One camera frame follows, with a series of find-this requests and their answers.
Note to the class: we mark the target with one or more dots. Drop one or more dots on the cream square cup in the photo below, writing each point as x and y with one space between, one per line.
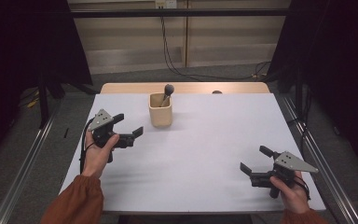
161 116

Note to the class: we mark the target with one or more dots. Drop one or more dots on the dark curtain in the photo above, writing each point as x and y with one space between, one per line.
338 62
12 62

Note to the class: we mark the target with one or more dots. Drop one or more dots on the person's left hand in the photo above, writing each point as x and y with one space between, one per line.
96 158

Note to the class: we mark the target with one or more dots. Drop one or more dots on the black horizontal bar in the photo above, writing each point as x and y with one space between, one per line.
180 12

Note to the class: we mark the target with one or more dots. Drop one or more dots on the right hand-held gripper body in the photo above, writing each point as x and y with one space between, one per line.
292 163

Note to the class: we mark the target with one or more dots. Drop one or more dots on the small dark round object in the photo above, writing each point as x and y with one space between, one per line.
217 92

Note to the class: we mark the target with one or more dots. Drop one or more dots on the small black floor item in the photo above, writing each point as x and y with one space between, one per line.
66 133

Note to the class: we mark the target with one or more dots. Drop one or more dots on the person's right hand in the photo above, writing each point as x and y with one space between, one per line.
293 197

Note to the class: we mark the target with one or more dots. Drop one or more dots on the black stand leg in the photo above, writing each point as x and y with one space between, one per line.
43 102

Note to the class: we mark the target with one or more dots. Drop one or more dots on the yellow floor item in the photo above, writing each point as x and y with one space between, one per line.
32 103

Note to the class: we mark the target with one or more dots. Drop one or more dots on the metal floor rail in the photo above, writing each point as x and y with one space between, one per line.
323 143
21 174

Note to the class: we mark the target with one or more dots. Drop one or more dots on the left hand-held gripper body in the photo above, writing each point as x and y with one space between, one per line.
102 121

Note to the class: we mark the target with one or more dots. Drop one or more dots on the white wall socket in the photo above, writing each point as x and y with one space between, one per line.
166 3

